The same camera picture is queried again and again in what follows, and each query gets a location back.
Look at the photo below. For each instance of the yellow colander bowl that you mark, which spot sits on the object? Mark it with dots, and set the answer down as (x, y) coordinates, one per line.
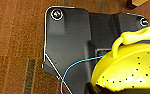
(131, 70)

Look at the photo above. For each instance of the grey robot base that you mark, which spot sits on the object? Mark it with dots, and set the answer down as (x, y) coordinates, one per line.
(74, 40)

